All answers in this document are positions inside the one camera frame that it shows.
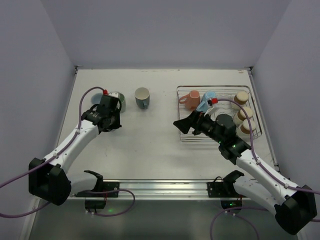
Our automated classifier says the cream cup far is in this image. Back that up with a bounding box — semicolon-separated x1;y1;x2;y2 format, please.
233;91;249;107

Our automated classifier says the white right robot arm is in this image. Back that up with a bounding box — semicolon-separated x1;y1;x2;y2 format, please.
173;111;317;235

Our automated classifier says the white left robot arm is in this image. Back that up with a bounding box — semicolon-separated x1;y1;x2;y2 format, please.
28;92;122;206

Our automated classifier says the metal wire dish rack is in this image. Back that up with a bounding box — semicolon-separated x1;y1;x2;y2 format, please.
176;85;263;143

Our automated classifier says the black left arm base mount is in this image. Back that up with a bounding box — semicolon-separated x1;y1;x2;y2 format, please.
73;170;120;215

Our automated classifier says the teal grey mug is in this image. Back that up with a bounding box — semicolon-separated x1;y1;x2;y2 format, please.
134;87;150;110

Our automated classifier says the pale blue footed cup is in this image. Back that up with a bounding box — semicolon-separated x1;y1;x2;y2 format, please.
90;93;103;105

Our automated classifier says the pink mug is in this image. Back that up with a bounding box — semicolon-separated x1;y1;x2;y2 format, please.
178;90;201;111

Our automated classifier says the aluminium front rail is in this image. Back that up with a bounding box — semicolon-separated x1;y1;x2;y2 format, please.
29;178;253;201

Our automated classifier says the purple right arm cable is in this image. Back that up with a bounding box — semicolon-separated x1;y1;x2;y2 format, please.
211;97;320;240

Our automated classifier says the light blue mug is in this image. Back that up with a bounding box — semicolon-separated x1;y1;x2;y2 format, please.
196;91;216;113

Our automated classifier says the cream cup near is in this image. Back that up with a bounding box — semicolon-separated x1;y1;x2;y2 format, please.
236;119;257;138

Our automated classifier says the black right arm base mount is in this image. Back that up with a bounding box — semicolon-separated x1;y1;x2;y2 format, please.
206;170;244;210

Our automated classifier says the sage green cup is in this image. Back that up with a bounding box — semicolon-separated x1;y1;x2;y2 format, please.
118;92;126;113

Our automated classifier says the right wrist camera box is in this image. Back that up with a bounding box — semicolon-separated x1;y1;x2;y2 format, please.
204;98;217;116

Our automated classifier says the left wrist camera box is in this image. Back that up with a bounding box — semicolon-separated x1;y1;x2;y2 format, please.
108;91;120;109

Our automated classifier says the cream cup middle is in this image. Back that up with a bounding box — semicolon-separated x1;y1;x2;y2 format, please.
233;106;253;126

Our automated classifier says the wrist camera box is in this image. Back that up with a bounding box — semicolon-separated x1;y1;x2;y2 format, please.
204;98;217;116
108;91;120;109

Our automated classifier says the cream cup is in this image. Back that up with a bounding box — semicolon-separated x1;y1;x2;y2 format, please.
233;106;253;126
233;91;249;107
236;119;257;138

